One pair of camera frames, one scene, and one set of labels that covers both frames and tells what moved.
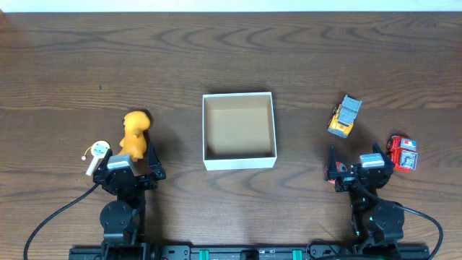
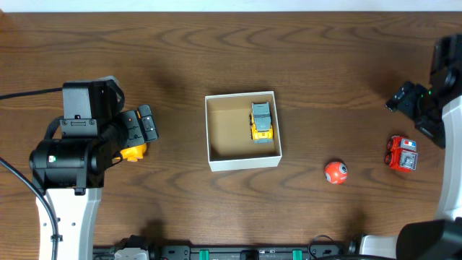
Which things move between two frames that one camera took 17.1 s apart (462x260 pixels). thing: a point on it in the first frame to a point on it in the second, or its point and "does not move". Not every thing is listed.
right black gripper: [346, 180] to [406, 100]
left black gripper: [128, 178] to [135, 127]
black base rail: [227, 252] does not move
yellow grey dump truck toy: [346, 114] to [261, 130]
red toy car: [402, 149] does not move
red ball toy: [340, 167] does not move
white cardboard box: [239, 131] does not move
